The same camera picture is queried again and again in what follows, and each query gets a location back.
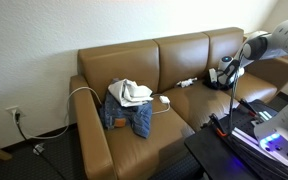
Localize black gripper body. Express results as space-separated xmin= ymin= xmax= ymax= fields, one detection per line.
xmin=214 ymin=78 xmax=232 ymax=90

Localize dark navy garment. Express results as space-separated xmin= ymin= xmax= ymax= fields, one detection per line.
xmin=202 ymin=75 xmax=236 ymax=91

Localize white sock grey toe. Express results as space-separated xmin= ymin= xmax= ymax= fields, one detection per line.
xmin=175 ymin=77 xmax=198 ymax=89

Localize blue denim jeans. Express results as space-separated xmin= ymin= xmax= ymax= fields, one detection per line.
xmin=98 ymin=78 xmax=154 ymax=139

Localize beige khaki pants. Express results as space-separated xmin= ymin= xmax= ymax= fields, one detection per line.
xmin=107 ymin=78 xmax=154 ymax=108

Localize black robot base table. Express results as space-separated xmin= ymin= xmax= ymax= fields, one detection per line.
xmin=183 ymin=99 xmax=288 ymax=180

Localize brown leather sofa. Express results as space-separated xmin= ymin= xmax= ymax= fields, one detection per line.
xmin=69 ymin=26 xmax=288 ymax=180

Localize white power adapter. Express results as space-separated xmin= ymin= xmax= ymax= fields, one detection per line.
xmin=159 ymin=95 xmax=171 ymax=105

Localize grey power brick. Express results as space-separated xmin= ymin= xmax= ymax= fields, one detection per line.
xmin=32 ymin=142 xmax=47 ymax=156

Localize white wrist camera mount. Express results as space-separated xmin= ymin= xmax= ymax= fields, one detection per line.
xmin=208 ymin=67 xmax=218 ymax=82

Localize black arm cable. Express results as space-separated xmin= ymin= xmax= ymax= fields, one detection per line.
xmin=227 ymin=53 xmax=247 ymax=134

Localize black clamp orange handle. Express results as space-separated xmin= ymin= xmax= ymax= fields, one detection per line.
xmin=208 ymin=113 xmax=231 ymax=139
xmin=238 ymin=98 xmax=261 ymax=118

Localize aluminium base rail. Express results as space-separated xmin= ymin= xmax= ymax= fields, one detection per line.
xmin=228 ymin=111 xmax=288 ymax=178

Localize white charger cable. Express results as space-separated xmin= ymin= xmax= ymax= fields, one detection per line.
xmin=28 ymin=85 xmax=172 ymax=141

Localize black power cord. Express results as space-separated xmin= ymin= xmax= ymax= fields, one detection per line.
xmin=13 ymin=112 xmax=67 ymax=180

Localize white wall outlet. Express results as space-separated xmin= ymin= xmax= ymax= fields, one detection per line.
xmin=5 ymin=105 xmax=23 ymax=118

